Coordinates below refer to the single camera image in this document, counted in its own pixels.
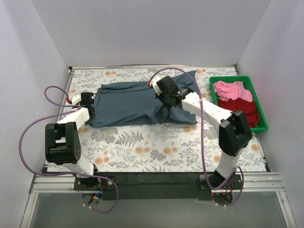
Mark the blue grey t shirt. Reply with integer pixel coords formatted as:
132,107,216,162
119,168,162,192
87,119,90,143
90,81,197,128

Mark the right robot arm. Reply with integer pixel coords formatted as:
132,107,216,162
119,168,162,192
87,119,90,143
149,76,252,190

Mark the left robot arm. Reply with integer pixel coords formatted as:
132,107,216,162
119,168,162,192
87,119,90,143
45,92,101,190

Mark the pink t shirt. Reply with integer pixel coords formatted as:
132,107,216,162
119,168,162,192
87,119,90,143
213,81,253,102

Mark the red t shirt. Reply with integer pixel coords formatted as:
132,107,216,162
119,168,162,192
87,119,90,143
217,98,260,128

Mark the green plastic bin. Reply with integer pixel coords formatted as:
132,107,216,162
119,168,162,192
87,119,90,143
209,76,268,133

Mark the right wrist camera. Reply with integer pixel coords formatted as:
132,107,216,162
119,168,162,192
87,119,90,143
148,76,162,95

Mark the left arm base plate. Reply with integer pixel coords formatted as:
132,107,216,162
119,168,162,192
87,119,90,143
73,176,116,191

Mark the aluminium frame rail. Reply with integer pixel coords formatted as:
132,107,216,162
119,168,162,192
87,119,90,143
21,172,296,228

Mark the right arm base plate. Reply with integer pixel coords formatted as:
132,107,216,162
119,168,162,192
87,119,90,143
196,174,242,190

